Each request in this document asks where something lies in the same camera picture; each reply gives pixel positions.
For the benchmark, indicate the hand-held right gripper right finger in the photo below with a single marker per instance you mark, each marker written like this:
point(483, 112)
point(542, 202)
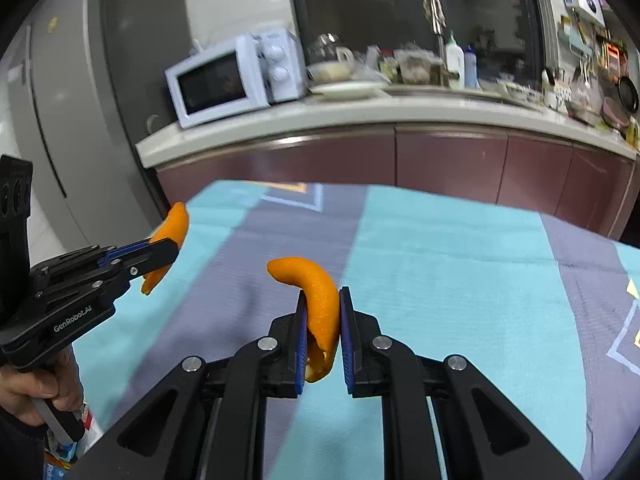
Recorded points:
point(346, 350)

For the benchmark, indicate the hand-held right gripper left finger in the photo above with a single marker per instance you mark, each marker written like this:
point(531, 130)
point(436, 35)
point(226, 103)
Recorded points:
point(301, 350)

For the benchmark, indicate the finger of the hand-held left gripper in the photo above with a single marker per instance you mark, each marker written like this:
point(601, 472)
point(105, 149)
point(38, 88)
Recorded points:
point(145, 249)
point(150, 264)

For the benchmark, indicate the orange peel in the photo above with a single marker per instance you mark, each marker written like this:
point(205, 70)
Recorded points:
point(320, 295)
point(172, 225)

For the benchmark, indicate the person's left forearm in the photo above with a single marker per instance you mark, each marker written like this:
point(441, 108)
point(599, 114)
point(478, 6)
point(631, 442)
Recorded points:
point(15, 450)

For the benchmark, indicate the person's left hand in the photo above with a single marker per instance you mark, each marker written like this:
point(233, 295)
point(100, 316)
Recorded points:
point(30, 385)

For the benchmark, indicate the teal grey printed tablecloth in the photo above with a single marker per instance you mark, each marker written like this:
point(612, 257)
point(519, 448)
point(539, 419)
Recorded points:
point(450, 285)

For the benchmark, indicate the blue white packet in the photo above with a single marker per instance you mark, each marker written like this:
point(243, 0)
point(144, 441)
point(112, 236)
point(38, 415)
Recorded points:
point(65, 460)

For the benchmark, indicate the grey refrigerator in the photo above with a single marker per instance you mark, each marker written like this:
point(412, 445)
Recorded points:
point(65, 110)

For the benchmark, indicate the white microwave oven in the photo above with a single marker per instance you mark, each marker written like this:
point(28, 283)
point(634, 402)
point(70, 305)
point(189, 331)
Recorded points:
point(220, 82)

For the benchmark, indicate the mauve base cabinet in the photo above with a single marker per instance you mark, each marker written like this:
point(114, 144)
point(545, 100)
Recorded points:
point(450, 165)

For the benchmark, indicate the white kitchen counter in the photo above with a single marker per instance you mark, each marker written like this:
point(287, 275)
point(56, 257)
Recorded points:
point(350, 110)

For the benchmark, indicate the clear food container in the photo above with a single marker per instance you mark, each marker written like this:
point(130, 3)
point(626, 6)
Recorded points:
point(325, 71)

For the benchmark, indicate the white plate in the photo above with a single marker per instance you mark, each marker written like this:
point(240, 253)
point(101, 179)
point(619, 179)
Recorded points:
point(345, 89)

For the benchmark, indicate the glass jar with lid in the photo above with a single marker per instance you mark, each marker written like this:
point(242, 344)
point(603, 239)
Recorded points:
point(322, 47)

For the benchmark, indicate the white mug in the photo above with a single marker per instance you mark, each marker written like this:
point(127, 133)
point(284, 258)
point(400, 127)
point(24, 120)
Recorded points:
point(345, 57)

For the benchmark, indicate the clear plastic tub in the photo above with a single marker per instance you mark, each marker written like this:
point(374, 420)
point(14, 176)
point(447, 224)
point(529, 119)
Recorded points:
point(420, 67)

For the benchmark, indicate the white soap bottle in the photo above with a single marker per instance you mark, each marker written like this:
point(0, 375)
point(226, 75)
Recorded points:
point(455, 62)

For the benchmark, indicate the blue bottle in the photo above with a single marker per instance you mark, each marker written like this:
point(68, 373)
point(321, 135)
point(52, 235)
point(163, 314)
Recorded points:
point(470, 67)

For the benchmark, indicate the small patterned bowl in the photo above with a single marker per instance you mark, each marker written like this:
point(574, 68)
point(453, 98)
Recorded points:
point(515, 91)
point(534, 96)

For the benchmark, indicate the white utensil holder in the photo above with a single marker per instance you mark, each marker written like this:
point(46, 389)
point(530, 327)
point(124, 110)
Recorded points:
point(556, 92)

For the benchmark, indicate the dark sliding window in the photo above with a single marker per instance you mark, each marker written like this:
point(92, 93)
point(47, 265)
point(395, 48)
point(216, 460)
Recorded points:
point(380, 5)

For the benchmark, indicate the metal kitchen faucet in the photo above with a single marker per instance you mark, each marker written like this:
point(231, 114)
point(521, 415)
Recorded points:
point(434, 12)

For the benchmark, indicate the yellow oil bottle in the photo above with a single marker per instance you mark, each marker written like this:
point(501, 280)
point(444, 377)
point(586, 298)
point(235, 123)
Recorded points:
point(633, 132)

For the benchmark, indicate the black frying pan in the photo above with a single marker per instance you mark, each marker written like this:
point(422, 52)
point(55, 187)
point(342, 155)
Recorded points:
point(628, 95)

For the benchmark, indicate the teal wall rack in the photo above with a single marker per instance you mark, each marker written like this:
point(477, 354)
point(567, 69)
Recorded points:
point(585, 37)

